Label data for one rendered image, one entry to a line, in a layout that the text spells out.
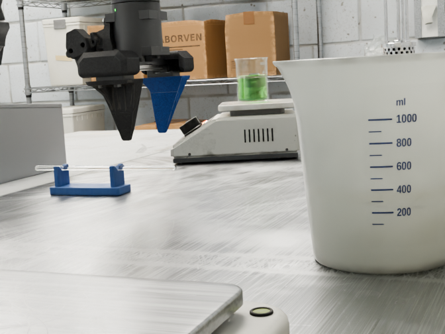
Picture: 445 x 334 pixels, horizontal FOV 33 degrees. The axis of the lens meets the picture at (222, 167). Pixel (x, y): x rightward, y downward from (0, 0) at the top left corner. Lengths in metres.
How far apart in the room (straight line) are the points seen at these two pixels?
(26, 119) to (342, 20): 2.61
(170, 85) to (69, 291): 0.60
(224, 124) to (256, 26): 2.23
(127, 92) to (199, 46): 2.64
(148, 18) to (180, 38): 2.65
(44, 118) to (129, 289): 0.85
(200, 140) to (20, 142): 0.27
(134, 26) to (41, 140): 0.37
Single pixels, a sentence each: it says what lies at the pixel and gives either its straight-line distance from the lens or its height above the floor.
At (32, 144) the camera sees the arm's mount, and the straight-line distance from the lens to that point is 1.18.
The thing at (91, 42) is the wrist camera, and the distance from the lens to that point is 0.91.
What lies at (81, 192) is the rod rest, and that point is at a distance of 0.95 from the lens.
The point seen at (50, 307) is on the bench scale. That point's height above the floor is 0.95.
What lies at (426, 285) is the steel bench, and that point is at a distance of 0.52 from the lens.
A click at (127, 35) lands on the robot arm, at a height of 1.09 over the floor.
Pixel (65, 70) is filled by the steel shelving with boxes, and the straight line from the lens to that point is 3.87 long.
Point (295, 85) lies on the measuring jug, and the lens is 0.54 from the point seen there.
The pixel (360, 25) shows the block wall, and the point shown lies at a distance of 3.62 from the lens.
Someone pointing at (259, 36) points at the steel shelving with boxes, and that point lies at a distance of 3.37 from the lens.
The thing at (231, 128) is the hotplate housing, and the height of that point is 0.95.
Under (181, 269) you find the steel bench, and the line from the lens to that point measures 0.57.
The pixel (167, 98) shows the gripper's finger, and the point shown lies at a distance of 0.95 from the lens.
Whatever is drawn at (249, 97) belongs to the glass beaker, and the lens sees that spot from 1.19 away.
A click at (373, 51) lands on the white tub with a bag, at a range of 2.21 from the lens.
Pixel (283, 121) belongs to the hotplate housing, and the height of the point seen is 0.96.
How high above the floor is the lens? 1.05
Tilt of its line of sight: 8 degrees down
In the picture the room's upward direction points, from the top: 3 degrees counter-clockwise
